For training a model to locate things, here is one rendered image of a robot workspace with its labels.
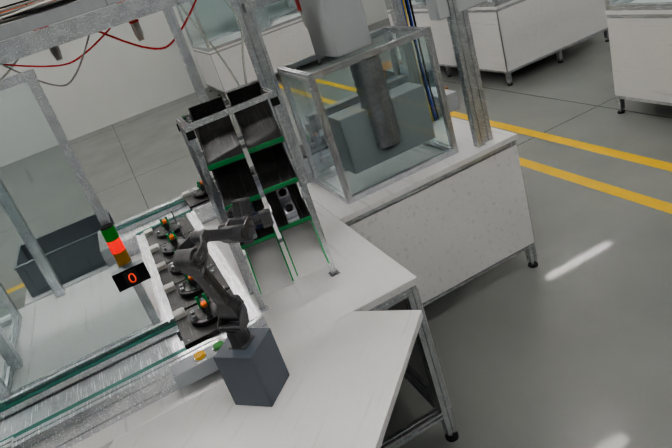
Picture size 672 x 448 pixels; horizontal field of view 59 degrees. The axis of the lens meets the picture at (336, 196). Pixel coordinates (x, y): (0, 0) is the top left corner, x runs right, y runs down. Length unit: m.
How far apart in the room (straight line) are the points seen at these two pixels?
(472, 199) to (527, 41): 4.08
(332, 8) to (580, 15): 5.08
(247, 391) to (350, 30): 1.75
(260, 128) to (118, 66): 10.48
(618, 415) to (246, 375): 1.63
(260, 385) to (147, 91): 11.03
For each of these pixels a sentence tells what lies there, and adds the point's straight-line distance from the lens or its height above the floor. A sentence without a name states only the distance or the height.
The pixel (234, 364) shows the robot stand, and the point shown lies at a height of 1.03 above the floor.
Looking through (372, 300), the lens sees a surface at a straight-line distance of 2.23.
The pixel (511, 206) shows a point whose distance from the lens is 3.46.
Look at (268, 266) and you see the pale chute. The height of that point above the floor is 1.06.
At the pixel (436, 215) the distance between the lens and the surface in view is 3.16.
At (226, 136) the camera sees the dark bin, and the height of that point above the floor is 1.57.
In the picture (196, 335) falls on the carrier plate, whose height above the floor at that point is 0.97.
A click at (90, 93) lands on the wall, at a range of 12.58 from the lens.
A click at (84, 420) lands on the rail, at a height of 0.92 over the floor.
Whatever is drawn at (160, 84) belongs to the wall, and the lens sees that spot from 12.67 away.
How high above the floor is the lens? 2.10
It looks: 23 degrees down
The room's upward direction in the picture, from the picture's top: 18 degrees counter-clockwise
